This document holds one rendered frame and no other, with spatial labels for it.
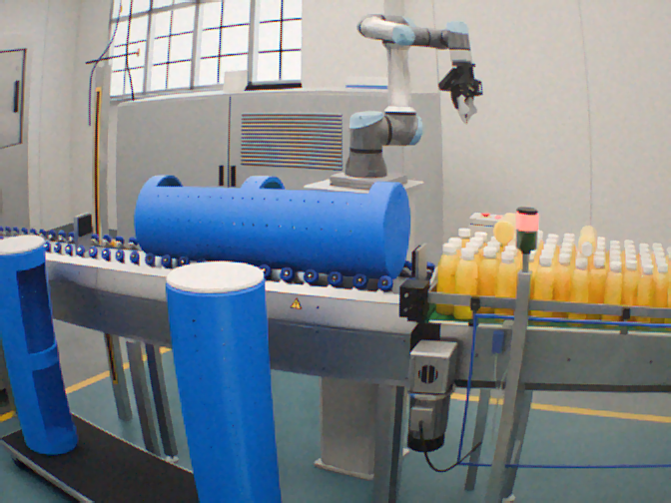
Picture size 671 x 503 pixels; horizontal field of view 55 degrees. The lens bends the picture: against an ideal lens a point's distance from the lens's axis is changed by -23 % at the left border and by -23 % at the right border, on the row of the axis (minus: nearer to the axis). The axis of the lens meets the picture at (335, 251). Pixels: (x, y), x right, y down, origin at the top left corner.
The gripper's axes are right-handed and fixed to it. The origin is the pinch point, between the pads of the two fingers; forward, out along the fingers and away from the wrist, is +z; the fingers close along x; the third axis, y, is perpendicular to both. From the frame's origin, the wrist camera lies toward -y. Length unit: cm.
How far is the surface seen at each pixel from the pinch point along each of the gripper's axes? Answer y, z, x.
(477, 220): -5.1, 32.8, 7.1
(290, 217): -19, 28, -52
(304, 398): -139, 129, 10
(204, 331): 1, 53, -89
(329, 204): -11, 25, -44
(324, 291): -15, 50, -45
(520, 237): 53, 30, -27
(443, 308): 16, 54, -24
